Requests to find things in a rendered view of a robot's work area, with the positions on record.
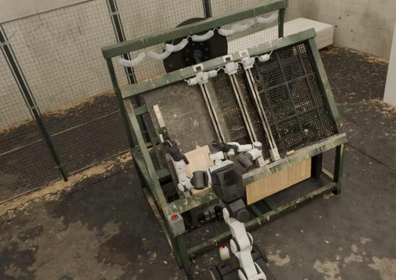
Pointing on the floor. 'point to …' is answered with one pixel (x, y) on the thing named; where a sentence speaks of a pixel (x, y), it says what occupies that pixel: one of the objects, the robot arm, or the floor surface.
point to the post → (184, 256)
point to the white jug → (224, 253)
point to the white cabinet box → (389, 96)
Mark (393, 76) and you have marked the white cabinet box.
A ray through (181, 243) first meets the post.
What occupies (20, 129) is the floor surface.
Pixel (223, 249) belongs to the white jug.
